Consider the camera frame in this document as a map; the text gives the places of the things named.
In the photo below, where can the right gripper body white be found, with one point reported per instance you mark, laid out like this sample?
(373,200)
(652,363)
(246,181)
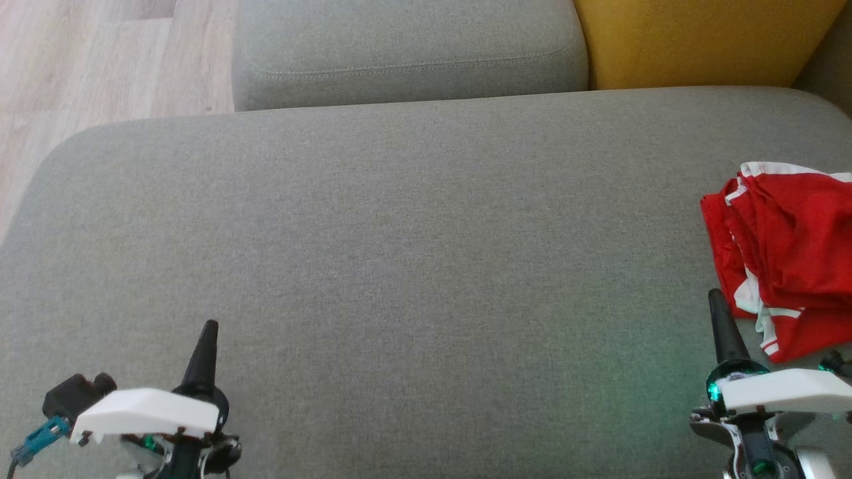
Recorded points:
(779,392)

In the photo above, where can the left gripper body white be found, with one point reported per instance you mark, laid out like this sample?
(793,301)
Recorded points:
(146,412)

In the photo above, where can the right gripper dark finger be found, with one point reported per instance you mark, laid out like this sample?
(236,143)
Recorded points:
(727,339)

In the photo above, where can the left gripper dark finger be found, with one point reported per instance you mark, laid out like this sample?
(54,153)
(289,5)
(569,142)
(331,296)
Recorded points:
(203,366)

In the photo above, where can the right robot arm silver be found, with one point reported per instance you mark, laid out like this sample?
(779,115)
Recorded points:
(815,466)

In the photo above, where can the grey sofa seat cushion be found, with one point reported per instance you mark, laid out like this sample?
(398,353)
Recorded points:
(399,253)

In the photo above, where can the large yellow sofa cushion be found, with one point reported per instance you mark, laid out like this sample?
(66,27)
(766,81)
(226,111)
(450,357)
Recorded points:
(705,40)

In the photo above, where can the grey sofa back cushion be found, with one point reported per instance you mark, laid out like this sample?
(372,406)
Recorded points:
(399,53)

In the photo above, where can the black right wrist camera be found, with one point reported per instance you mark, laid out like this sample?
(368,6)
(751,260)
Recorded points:
(837,364)

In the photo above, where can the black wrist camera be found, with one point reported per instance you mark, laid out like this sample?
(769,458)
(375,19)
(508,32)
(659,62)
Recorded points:
(73,396)
(837,364)

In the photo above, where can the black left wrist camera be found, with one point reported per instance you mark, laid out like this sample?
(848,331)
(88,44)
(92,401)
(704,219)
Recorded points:
(73,396)

